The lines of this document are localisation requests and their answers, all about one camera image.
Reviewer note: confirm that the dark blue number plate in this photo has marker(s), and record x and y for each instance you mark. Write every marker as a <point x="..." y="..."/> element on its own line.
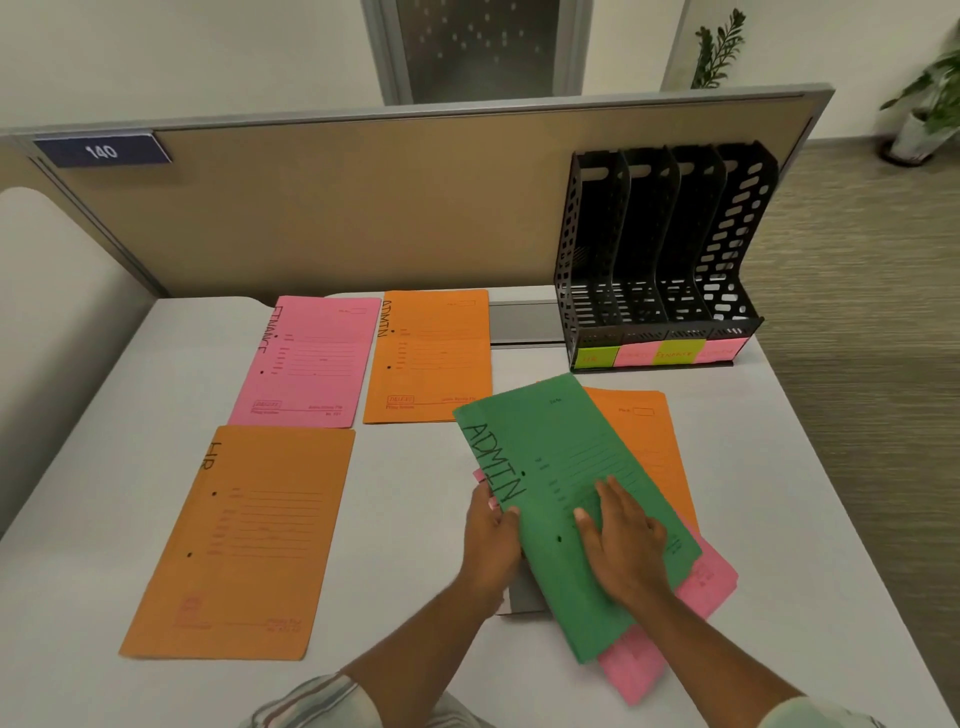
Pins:
<point x="101" y="151"/>

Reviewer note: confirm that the pink sticky note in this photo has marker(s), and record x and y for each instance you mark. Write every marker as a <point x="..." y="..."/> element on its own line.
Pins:
<point x="724" y="350"/>
<point x="636" y="355"/>

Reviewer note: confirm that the person's right hand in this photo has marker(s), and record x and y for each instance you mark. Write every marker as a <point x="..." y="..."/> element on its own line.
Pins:
<point x="626" y="555"/>

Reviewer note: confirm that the grey folder white spine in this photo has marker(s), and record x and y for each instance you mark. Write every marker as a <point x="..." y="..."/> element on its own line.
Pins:
<point x="525" y="600"/>

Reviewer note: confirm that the green folder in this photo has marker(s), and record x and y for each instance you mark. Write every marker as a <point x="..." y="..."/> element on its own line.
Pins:
<point x="555" y="435"/>

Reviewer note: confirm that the person's left forearm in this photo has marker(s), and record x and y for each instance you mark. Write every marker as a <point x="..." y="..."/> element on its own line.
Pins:
<point x="420" y="637"/>

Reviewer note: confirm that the frosted glass door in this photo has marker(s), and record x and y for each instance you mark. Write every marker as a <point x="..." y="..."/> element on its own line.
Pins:
<point x="480" y="45"/>

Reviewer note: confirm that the person's right forearm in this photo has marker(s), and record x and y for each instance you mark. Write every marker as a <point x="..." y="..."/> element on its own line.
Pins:
<point x="705" y="660"/>

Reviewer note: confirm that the white curved side panel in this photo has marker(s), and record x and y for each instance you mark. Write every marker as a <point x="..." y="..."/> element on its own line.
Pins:
<point x="60" y="337"/>

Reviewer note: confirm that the tan desk partition panel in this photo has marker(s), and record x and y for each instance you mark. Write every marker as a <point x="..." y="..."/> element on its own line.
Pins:
<point x="337" y="217"/>
<point x="15" y="169"/>

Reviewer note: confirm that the yellow-green sticky note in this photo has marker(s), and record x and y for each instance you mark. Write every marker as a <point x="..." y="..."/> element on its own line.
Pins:
<point x="679" y="352"/>
<point x="596" y="358"/>

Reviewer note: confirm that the potted plant white pot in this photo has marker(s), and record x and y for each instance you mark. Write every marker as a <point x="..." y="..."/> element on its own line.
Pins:
<point x="911" y="139"/>

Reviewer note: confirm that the person's right shirt sleeve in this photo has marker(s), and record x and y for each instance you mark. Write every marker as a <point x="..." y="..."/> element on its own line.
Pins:
<point x="817" y="716"/>

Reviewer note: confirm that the orange folder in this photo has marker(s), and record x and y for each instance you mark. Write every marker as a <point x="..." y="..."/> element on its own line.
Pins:
<point x="652" y="450"/>
<point x="450" y="375"/>
<point x="262" y="585"/>

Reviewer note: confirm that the black perforated file rack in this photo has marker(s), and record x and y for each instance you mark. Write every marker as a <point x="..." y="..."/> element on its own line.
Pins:
<point x="645" y="225"/>

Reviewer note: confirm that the person's left hand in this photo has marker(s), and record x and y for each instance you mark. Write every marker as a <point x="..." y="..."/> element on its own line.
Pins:
<point x="491" y="547"/>

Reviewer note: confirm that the slim leafy green plant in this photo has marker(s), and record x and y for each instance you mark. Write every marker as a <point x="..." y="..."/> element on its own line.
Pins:
<point x="716" y="52"/>

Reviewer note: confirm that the pink folder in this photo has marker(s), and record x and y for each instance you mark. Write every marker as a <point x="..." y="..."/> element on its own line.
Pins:
<point x="300" y="382"/>
<point x="630" y="667"/>

